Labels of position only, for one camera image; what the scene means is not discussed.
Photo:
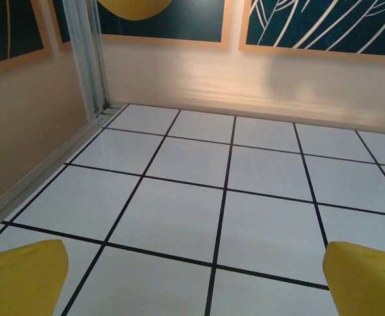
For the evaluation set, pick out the aluminium corner post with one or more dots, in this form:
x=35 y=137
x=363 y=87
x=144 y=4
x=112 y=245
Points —
x=85 y=59

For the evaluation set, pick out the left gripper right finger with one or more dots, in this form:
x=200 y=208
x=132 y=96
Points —
x=366 y=283

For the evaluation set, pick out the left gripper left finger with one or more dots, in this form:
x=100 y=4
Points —
x=21 y=279

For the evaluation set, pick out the aluminium side rail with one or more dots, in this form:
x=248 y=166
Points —
x=47 y=168

